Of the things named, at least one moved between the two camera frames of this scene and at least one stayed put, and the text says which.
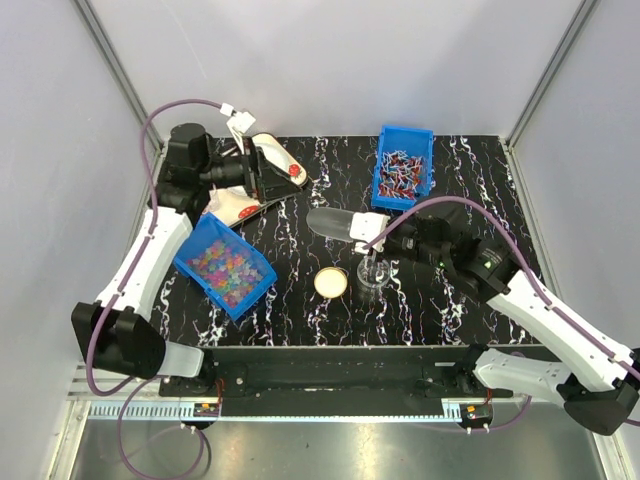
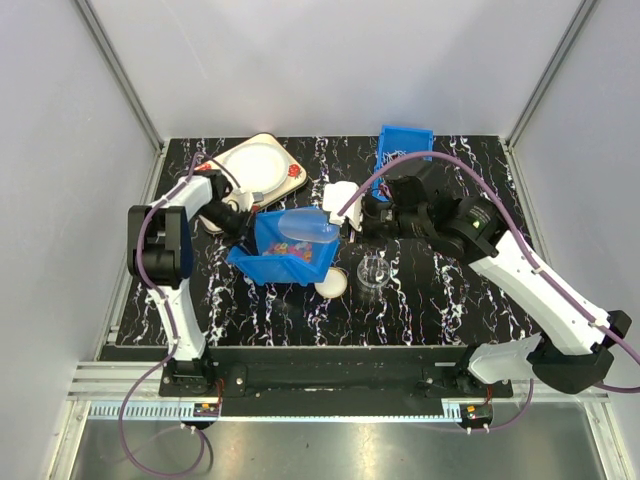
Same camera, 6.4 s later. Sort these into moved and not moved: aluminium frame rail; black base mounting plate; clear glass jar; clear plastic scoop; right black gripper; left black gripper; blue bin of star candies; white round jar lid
Moved: right black gripper; left black gripper; clear plastic scoop; blue bin of star candies
Not moved: black base mounting plate; clear glass jar; white round jar lid; aluminium frame rail
